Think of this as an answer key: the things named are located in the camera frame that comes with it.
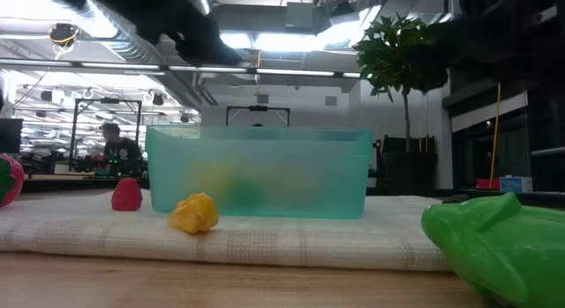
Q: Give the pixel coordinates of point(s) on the small red raspberry toy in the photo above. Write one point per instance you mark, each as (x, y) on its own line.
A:
(126, 195)

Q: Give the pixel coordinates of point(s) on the red box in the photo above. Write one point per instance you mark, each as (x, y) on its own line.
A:
(485, 183)

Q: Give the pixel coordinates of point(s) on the silver ventilation duct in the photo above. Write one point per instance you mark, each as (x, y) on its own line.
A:
(204, 2)

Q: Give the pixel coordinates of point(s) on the black rig frame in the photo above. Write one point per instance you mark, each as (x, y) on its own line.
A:
(108, 100)
(258, 108)

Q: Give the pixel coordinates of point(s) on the black monitor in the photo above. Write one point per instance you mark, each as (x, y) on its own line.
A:
(9, 136)

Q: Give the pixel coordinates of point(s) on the grey ceiling box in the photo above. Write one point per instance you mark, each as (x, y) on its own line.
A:
(300, 14)

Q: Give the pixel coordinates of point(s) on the teal translucent plastic container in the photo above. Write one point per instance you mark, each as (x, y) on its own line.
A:
(300, 175)

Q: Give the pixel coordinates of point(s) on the long ceiling light bar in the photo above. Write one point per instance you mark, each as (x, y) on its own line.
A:
(287, 72)

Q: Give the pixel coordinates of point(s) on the green cucumber toy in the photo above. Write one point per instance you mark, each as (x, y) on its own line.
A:
(507, 255)

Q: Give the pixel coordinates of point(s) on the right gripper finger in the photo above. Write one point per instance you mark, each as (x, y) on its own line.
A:
(457, 34)
(457, 67)

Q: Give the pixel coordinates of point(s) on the red strawberry toy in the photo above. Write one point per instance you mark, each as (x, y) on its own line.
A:
(11, 180)

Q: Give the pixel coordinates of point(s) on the person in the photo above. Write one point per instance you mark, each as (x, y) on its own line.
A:
(121, 151)

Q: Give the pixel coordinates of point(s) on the white checked cloth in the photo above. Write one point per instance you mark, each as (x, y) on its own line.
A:
(309, 246)

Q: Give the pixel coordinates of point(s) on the yellow banana toy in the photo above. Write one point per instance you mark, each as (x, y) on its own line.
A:
(193, 214)

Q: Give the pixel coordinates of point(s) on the blue and white box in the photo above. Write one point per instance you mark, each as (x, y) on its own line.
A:
(516, 184)

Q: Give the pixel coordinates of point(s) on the grey square wall box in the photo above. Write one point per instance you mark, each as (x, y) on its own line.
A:
(331, 100)
(262, 99)

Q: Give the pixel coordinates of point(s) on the round ceiling device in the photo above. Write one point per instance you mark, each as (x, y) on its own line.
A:
(64, 33)

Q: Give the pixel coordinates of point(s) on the potted green plant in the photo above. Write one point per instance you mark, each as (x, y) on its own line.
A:
(393, 52)

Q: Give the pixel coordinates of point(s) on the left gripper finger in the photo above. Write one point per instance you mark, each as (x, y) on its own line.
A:
(203, 54)
(212, 34)

